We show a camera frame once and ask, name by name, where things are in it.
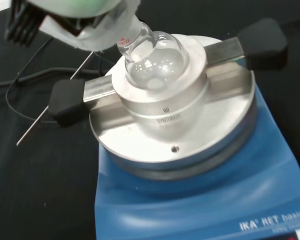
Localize thin black probe cable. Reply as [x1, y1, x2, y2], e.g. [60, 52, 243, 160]
[4, 42, 56, 124]

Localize clear round-bottom glass flask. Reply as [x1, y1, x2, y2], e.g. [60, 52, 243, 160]
[114, 21, 190, 91]

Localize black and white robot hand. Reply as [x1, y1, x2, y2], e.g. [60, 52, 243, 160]
[4, 0, 141, 51]

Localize aluminium heating block, black handles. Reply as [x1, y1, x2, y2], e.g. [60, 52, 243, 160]
[47, 17, 289, 145]

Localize thick black power cable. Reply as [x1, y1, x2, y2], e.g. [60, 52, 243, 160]
[0, 66, 107, 88]

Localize black cloth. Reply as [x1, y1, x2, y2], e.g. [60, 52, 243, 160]
[0, 0, 300, 240]

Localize thin metal probe rod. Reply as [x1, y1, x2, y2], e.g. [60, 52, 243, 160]
[16, 51, 94, 146]

